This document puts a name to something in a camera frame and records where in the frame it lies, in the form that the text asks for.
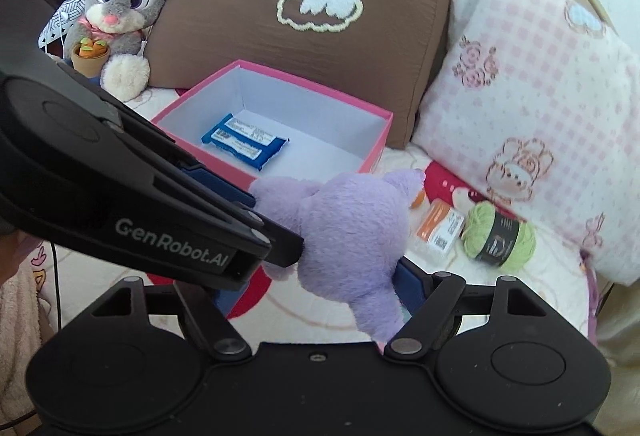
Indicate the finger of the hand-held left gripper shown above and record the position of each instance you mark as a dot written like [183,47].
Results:
[285,248]
[220,188]

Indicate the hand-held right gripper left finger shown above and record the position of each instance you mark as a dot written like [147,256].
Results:
[230,301]

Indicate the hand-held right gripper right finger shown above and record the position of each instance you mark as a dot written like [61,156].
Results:
[410,286]

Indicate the blue packet with white label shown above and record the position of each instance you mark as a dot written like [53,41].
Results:
[270,150]

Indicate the clear box with orange label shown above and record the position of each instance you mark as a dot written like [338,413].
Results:
[440,228]

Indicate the purple plush toy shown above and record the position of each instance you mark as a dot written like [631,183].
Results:
[350,236]

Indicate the orange makeup sponge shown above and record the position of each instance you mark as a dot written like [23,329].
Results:
[419,200]

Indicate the green yarn ball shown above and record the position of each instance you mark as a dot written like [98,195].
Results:
[477,226]

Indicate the pink cardboard box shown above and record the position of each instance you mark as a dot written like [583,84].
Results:
[320,140]

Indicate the black and white patterned cloth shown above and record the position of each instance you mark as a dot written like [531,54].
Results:
[65,20]

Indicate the brown embroidered pillow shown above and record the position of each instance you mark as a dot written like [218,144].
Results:
[250,40]

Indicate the pink fluffy cloth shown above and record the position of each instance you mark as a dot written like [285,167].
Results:
[20,316]

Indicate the pink checked pillow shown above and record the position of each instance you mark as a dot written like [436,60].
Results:
[525,90]

